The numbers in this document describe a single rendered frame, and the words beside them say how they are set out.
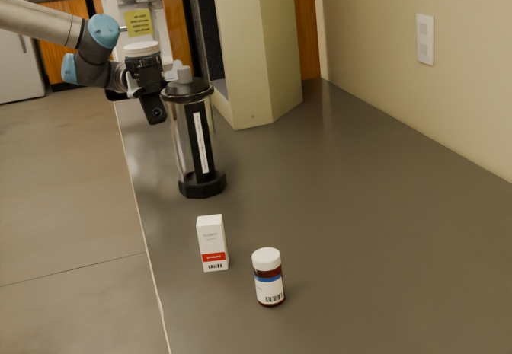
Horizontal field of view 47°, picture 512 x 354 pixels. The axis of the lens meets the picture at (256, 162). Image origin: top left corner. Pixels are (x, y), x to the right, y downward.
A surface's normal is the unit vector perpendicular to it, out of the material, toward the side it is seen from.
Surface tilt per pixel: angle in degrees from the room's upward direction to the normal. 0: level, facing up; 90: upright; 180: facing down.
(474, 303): 0
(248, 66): 90
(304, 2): 90
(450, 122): 90
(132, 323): 0
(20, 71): 90
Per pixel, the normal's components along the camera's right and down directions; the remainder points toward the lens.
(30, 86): 0.27, 0.34
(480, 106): -0.96, 0.21
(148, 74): 0.48, 0.15
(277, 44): 0.87, 0.09
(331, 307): -0.11, -0.92
